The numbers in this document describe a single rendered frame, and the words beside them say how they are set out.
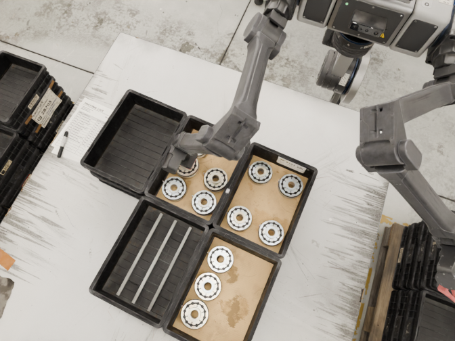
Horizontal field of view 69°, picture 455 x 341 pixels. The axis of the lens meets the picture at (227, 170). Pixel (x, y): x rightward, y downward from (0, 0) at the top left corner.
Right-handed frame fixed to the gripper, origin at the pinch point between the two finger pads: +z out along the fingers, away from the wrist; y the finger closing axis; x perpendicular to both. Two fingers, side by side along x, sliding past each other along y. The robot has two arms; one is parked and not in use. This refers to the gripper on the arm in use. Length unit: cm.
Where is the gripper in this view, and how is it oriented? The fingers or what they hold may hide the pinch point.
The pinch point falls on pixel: (185, 163)
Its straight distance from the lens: 140.6
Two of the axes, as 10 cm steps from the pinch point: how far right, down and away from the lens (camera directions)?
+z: 0.2, 3.3, 9.4
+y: 9.1, 3.9, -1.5
